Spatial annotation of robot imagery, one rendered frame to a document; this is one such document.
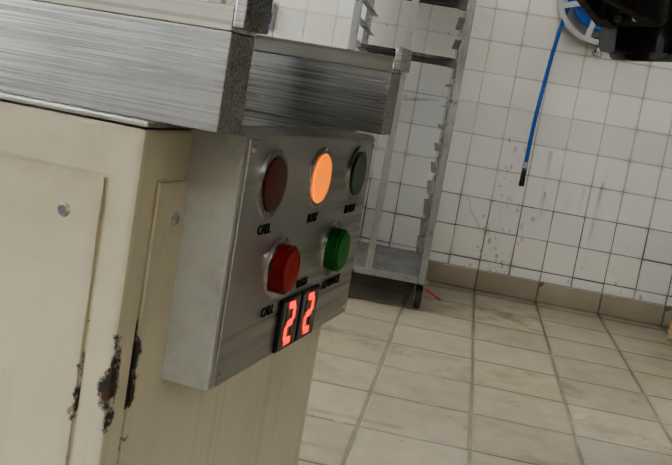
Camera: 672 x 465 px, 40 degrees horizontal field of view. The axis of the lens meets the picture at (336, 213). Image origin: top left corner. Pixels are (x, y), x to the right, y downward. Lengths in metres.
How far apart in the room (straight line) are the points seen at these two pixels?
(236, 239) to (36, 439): 0.14
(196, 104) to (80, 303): 0.11
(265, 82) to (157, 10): 0.30
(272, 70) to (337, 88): 0.06
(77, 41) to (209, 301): 0.15
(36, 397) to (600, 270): 4.26
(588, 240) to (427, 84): 1.08
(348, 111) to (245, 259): 0.25
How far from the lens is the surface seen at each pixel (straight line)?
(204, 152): 0.49
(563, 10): 4.47
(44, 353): 0.49
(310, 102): 0.74
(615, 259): 4.67
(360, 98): 0.72
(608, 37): 0.83
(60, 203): 0.48
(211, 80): 0.45
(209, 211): 0.49
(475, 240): 4.61
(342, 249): 0.64
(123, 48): 0.47
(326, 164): 0.59
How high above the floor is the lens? 0.87
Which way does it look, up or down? 8 degrees down
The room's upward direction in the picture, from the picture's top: 10 degrees clockwise
